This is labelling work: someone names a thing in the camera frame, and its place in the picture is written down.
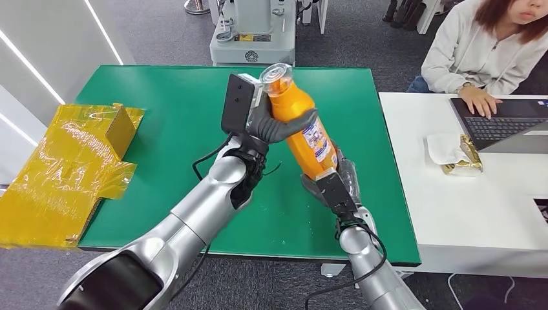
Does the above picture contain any black flat device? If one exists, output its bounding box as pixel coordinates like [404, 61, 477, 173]
[532, 197, 548, 226]

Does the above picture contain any dark grey laptop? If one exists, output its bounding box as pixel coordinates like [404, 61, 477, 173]
[449, 97, 548, 154]

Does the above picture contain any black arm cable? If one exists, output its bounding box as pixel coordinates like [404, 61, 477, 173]
[169, 133, 235, 302]
[304, 217, 389, 310]

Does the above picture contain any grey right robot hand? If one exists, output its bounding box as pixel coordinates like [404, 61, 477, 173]
[300, 147, 362, 207]

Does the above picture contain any white desk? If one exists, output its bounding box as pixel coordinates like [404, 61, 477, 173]
[379, 92, 548, 280]

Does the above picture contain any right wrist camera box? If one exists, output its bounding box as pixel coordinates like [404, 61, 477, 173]
[315, 167, 360, 218]

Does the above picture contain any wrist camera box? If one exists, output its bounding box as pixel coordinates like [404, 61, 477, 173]
[220, 72, 266, 137]
[315, 167, 360, 218]

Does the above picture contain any grey machine stand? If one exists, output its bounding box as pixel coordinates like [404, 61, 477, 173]
[209, 0, 297, 68]

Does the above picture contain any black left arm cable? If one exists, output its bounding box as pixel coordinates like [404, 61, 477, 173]
[169, 133, 235, 302]

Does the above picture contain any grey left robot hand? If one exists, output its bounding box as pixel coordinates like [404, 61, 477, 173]
[245, 99, 321, 149]

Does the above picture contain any gold foil packet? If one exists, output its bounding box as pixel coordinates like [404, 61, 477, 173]
[441, 134, 485, 178]

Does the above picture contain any chrome stand base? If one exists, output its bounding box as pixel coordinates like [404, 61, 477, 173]
[184, 0, 211, 16]

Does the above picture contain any white floor cable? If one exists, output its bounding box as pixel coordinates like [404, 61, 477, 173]
[446, 273, 516, 310]

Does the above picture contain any yellow film-wrapped cardboard box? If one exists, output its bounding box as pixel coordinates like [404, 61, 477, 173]
[0, 102, 146, 251]

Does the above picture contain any white tissue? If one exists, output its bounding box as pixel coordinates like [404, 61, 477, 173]
[425, 132, 472, 166]

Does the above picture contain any white table foot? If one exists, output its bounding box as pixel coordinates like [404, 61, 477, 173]
[321, 262, 347, 280]

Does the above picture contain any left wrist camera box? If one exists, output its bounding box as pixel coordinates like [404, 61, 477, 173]
[220, 72, 266, 137]

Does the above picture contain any person's right hand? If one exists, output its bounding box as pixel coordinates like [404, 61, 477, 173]
[458, 84, 504, 120]

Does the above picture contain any orange detergent bottle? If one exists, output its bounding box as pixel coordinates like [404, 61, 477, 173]
[258, 63, 339, 182]

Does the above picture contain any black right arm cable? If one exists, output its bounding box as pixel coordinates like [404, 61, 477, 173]
[304, 217, 389, 310]

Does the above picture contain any person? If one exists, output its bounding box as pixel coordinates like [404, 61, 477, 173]
[406, 0, 548, 121]

